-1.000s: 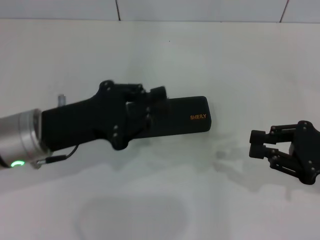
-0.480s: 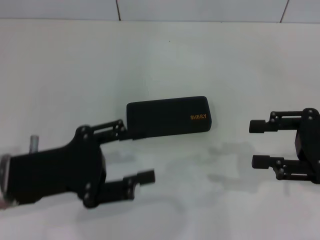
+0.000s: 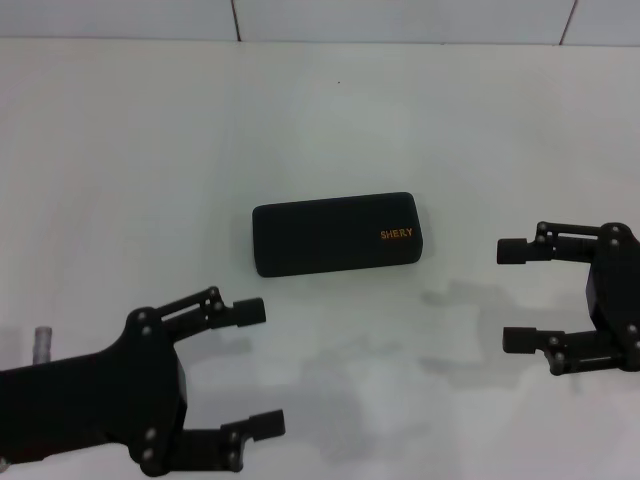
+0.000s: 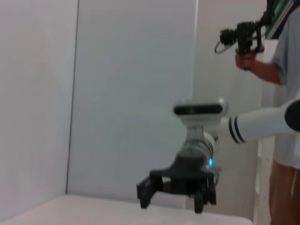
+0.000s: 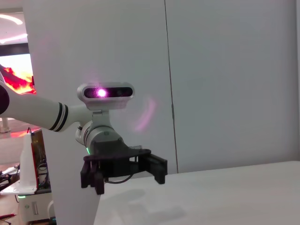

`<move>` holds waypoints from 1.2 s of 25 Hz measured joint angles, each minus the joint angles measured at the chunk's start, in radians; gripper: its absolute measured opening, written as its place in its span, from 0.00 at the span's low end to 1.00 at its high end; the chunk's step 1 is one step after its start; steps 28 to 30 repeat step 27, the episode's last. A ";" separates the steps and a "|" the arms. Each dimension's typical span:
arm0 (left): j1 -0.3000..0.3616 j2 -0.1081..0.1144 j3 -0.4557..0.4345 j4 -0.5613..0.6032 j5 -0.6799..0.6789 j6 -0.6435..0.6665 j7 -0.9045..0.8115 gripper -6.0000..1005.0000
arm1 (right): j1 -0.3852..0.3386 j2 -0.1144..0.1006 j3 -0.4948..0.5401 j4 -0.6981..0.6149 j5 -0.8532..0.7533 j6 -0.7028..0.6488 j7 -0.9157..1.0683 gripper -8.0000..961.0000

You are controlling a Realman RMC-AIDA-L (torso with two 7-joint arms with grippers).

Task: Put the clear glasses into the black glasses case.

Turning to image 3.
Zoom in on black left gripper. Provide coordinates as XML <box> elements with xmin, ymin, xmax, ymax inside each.
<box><xmin>0</xmin><ymin>305</ymin><xmax>189</xmax><ymax>476</ymax></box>

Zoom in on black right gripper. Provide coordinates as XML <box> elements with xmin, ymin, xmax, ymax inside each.
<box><xmin>497</xmin><ymin>222</ymin><xmax>640</xmax><ymax>376</ymax></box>

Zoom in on black glasses case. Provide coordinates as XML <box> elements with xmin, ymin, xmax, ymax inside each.
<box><xmin>251</xmin><ymin>191</ymin><xmax>422</xmax><ymax>279</ymax></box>

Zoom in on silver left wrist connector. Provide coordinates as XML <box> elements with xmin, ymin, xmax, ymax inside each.
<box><xmin>33</xmin><ymin>325</ymin><xmax>54</xmax><ymax>364</ymax></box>

